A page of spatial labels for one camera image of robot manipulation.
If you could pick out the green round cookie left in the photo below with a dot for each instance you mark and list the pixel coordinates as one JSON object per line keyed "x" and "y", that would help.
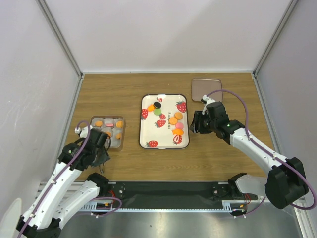
{"x": 157, "y": 112}

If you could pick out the white strawberry tray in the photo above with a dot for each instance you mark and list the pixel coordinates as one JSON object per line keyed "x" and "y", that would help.
{"x": 156, "y": 131}

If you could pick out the orange round biscuit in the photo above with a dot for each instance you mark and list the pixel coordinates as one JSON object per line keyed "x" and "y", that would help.
{"x": 119, "y": 124}
{"x": 178, "y": 115}

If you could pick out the aluminium frame post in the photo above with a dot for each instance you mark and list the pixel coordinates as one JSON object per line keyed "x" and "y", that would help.
{"x": 48, "y": 15}
{"x": 285, "y": 17}

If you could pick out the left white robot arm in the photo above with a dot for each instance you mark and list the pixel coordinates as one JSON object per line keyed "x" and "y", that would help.
{"x": 50, "y": 212}

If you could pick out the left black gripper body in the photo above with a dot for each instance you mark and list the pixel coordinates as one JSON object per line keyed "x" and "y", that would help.
{"x": 102, "y": 155}

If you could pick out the orange fish cookie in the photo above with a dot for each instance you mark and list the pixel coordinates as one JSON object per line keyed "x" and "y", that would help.
{"x": 178, "y": 131}

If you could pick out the black sandwich cookie top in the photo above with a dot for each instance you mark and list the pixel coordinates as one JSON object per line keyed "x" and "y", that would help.
{"x": 157, "y": 105}

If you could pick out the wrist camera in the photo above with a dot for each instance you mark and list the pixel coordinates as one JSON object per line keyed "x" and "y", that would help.
{"x": 83, "y": 132}
{"x": 206, "y": 100}

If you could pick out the brown tin lid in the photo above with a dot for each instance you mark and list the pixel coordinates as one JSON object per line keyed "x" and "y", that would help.
{"x": 201, "y": 87}

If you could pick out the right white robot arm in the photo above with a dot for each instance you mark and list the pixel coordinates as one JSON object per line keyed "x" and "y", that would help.
{"x": 284, "y": 182}

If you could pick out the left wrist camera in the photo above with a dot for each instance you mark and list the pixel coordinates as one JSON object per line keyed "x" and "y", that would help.
{"x": 83, "y": 132}

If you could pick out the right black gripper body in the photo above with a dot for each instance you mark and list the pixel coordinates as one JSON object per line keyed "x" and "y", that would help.
{"x": 210, "y": 124}

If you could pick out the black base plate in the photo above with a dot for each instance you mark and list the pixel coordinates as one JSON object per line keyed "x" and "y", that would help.
{"x": 175, "y": 195}

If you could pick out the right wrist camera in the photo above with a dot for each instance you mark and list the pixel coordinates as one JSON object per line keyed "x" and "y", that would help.
{"x": 206, "y": 100}

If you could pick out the orange biscuit under green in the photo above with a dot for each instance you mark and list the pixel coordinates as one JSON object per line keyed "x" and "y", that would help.
{"x": 173, "y": 121}

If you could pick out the right aluminium frame post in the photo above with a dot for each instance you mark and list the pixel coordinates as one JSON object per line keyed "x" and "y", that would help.
{"x": 285, "y": 17}

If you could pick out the left aluminium frame post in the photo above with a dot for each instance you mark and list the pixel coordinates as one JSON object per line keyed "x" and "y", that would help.
{"x": 48, "y": 15}

